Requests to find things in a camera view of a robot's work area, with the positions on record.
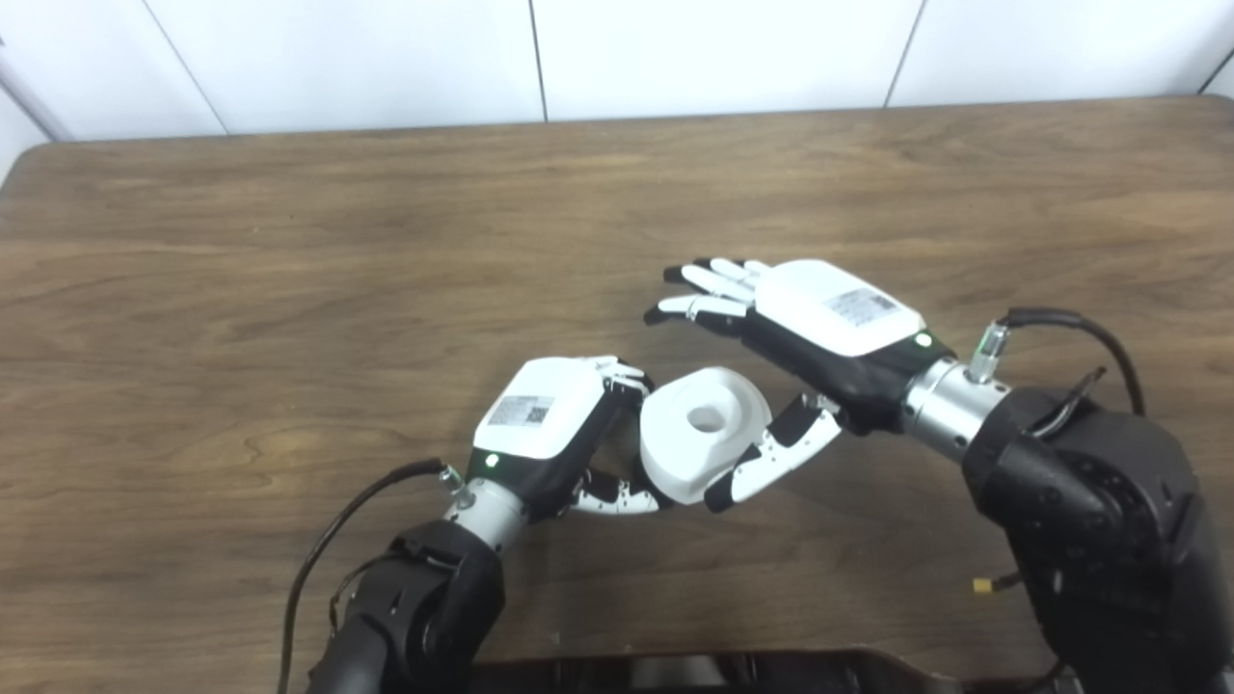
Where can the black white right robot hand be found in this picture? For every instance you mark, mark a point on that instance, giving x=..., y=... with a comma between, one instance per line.
x=829, y=313

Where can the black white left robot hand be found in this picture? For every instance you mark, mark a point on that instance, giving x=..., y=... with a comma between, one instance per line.
x=540, y=410

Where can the round white piece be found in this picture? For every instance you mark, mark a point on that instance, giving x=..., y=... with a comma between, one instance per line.
x=684, y=458

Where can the black robot torso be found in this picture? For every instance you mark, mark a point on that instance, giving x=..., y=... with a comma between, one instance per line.
x=771, y=673

